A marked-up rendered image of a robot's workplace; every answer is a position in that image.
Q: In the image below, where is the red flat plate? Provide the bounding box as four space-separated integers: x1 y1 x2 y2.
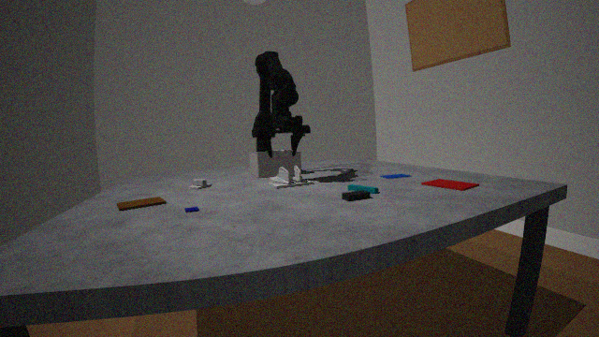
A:
422 179 479 191

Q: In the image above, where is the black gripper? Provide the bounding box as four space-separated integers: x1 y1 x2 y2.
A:
252 109 311 158

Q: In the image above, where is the brown flat bar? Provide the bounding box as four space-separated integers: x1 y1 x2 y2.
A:
116 197 167 211

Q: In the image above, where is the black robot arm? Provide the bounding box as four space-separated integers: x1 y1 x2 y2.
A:
253 51 302 152

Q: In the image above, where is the teal flat bar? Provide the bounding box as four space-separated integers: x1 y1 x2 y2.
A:
347 184 378 194

